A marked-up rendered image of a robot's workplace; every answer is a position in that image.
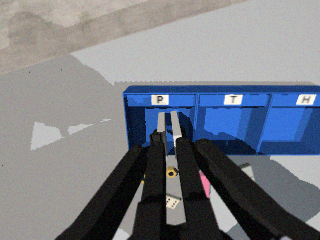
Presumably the white domino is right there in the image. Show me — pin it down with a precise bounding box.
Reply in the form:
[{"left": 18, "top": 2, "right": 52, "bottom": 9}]
[
  {"left": 166, "top": 193, "right": 180, "bottom": 209},
  {"left": 239, "top": 163, "right": 255, "bottom": 181}
]

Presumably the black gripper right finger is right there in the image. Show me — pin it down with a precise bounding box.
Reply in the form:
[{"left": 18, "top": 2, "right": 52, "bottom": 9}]
[{"left": 171, "top": 111, "right": 320, "bottom": 240}]

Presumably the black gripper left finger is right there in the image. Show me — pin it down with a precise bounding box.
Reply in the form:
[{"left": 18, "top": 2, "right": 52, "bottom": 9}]
[{"left": 54, "top": 112, "right": 168, "bottom": 240}]

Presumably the pink flat square block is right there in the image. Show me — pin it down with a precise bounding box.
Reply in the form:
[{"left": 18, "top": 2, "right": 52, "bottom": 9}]
[{"left": 199, "top": 172, "right": 209, "bottom": 197}]

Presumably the blue rack of three bins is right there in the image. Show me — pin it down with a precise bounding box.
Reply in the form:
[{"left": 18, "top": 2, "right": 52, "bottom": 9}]
[{"left": 123, "top": 85, "right": 320, "bottom": 155}]

